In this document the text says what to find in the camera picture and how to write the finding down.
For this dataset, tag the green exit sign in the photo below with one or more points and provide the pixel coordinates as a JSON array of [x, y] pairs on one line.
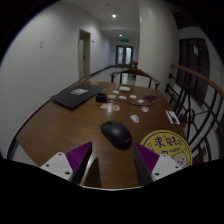
[[124, 40]]

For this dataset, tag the dark window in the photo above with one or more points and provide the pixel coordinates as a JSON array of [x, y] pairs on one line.
[[193, 66]]

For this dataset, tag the dark closed laptop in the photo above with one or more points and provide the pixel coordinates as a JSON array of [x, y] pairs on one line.
[[77, 95]]

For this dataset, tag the wooden chair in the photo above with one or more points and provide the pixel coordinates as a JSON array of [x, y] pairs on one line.
[[135, 74]]

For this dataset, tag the round ceiling light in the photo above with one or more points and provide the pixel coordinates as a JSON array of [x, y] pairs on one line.
[[114, 15]]

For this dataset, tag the small white box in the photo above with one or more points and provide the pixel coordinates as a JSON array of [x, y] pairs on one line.
[[124, 88]]

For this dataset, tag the small black box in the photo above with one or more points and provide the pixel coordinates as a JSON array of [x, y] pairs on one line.
[[101, 97]]

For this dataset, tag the round yellow printed mouse pad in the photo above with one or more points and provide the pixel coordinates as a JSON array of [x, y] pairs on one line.
[[168, 143]]

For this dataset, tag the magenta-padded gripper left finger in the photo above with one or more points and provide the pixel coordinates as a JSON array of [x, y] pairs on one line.
[[60, 165]]

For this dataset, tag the white rectangular card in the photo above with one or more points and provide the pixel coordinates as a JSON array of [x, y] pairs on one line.
[[172, 117]]

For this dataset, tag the black railing with wooden handrail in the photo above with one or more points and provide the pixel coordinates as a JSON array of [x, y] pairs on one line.
[[196, 110]]

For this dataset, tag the black computer mouse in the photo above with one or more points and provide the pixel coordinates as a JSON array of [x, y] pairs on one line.
[[116, 134]]

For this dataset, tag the open side doorway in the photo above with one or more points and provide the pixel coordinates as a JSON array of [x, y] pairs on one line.
[[84, 55]]

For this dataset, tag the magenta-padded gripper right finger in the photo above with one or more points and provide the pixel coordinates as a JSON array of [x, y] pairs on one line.
[[160, 165]]

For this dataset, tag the glass double door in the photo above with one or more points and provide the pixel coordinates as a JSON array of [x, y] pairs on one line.
[[124, 55]]

